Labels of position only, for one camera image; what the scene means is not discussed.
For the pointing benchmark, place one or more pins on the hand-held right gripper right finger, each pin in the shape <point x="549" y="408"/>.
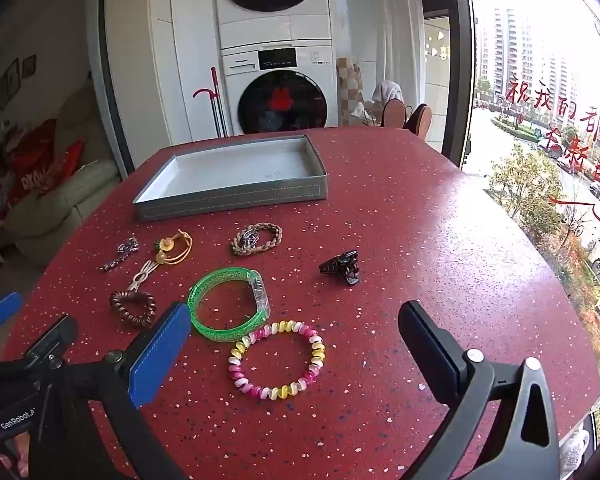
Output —
<point x="425" y="345"/>

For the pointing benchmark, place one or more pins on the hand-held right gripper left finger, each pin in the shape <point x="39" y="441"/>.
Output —
<point x="160" y="355"/>

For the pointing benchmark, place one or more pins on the checkered cloth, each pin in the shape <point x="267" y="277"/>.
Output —
<point x="350" y="90"/>

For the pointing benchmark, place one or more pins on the beige hollow hair clip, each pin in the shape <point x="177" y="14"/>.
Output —
<point x="136" y="285"/>

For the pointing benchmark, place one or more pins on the black picture frame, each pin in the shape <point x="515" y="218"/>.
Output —
<point x="28" y="66"/>
<point x="2" y="91"/>
<point x="13" y="76"/>

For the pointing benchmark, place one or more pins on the white towel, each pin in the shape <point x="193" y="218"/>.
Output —
<point x="387" y="92"/>

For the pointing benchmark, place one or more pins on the white washing machine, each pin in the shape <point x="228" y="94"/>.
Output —
<point x="280" y="102"/>

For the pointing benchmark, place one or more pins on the person's left hand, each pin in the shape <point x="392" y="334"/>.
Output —
<point x="11" y="460"/>

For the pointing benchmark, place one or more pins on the white cabinet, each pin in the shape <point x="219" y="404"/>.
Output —
<point x="180" y="50"/>

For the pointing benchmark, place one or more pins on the grey cardboard tray box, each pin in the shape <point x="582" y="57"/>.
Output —
<point x="240" y="170"/>

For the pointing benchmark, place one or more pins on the red gift bags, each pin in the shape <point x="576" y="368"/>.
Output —
<point x="35" y="160"/>

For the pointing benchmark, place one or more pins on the black claw hair clip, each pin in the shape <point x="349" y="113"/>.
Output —
<point x="337" y="265"/>

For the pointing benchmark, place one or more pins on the silver heart hair clip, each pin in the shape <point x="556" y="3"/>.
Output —
<point x="248" y="238"/>

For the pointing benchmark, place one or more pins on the silver sparkly hair clip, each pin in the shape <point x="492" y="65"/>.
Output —
<point x="125" y="249"/>

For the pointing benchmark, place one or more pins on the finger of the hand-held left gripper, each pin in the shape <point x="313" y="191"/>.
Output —
<point x="52" y="337"/>
<point x="0" y="310"/>

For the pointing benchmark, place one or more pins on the black window frame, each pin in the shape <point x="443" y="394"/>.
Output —
<point x="459" y="60"/>

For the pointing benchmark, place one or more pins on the green glitter bangle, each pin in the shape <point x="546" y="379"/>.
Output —
<point x="194" y="307"/>

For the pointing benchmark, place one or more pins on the cream sofa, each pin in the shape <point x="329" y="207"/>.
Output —
<point x="65" y="180"/>

